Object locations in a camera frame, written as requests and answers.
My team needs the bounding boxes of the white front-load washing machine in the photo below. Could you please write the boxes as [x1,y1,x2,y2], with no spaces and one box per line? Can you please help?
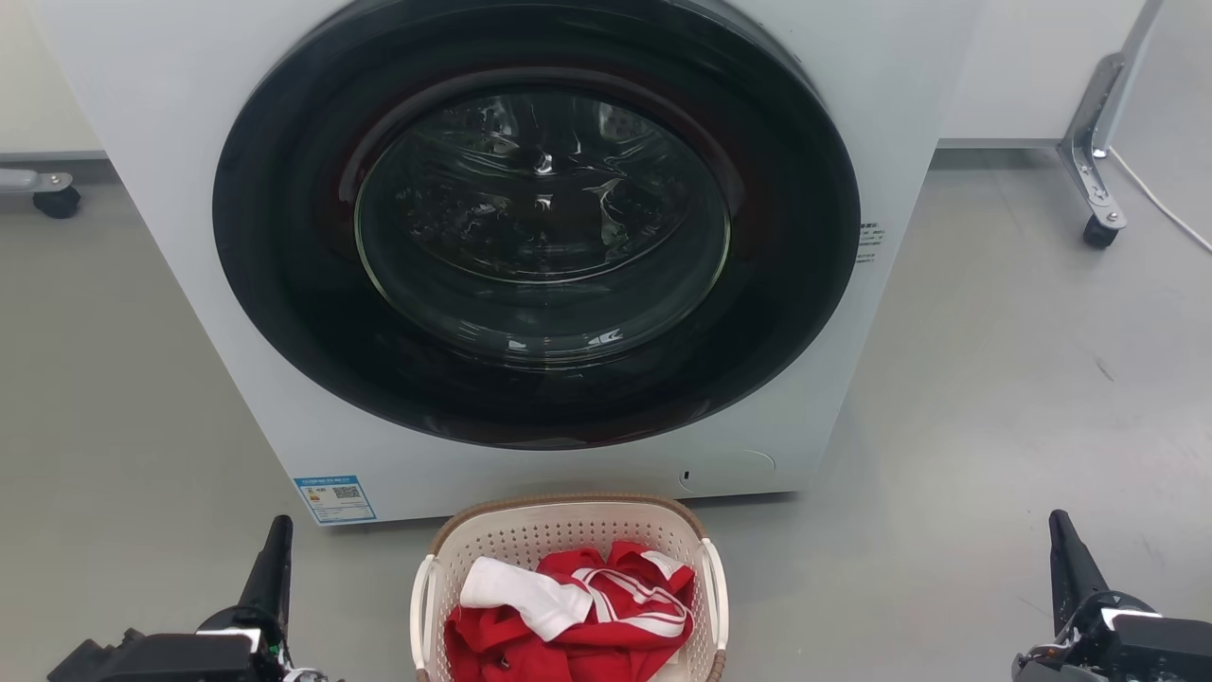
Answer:
[28,0,986,528]

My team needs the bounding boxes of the round filter cover flap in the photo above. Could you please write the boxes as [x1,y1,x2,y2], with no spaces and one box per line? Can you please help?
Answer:
[678,450,777,494]

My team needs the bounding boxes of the white cable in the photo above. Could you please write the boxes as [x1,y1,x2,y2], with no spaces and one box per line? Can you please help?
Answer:
[1108,146,1212,256]

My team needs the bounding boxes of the blue energy label sticker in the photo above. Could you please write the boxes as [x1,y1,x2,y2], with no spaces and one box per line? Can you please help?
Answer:
[294,475,378,525]

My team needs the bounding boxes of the grey metal stand bracket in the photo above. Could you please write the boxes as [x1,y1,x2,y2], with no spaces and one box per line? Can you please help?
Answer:
[1057,0,1167,229]

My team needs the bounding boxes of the grey metal stand leg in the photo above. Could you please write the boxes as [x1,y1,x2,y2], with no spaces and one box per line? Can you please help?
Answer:
[0,168,75,197]

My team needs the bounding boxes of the cream perforated laundry basket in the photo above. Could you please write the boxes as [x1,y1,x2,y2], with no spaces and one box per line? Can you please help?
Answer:
[410,494,730,682]

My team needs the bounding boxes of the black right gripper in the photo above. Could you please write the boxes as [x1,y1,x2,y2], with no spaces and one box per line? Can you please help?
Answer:
[1011,509,1212,682]

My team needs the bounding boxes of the black round washer door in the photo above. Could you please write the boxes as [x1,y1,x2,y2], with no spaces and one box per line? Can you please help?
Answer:
[213,0,862,451]

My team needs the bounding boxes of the red garment with white stripes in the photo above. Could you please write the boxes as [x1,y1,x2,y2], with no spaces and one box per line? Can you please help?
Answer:
[444,541,696,682]

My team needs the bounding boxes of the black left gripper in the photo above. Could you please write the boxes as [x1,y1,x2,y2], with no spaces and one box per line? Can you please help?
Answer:
[47,514,344,682]

